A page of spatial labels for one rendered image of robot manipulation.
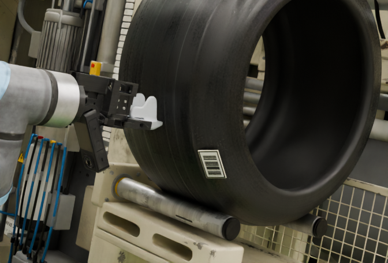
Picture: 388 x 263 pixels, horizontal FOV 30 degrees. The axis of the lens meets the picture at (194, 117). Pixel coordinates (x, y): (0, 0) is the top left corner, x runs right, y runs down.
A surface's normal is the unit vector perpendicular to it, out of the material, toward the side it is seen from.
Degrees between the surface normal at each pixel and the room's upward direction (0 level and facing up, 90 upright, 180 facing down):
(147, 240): 90
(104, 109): 90
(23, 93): 81
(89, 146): 118
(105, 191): 90
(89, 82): 91
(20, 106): 99
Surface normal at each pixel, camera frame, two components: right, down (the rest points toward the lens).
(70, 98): 0.69, -0.01
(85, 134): -0.72, 0.37
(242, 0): 0.08, -0.34
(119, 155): -0.72, -0.10
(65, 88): 0.67, -0.32
